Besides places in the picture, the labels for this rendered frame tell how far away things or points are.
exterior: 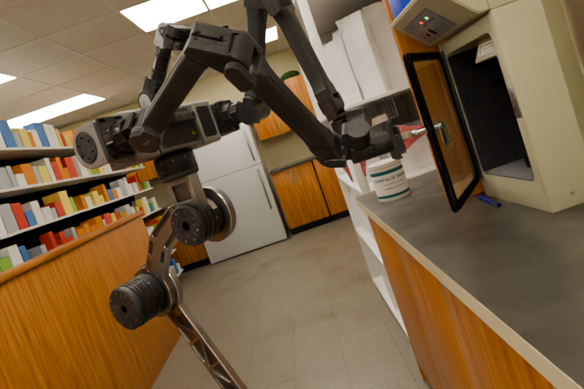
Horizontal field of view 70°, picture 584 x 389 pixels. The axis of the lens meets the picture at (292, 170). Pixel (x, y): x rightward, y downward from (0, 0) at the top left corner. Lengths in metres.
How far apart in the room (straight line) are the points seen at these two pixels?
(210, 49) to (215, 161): 5.08
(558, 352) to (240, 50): 0.69
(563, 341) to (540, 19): 0.69
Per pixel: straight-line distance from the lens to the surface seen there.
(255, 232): 5.95
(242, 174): 5.85
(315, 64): 1.36
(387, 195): 1.65
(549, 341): 0.65
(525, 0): 1.10
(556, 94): 1.10
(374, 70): 2.27
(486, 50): 1.16
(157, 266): 1.80
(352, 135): 1.01
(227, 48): 0.85
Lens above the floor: 1.28
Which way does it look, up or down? 4 degrees down
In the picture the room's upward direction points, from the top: 19 degrees counter-clockwise
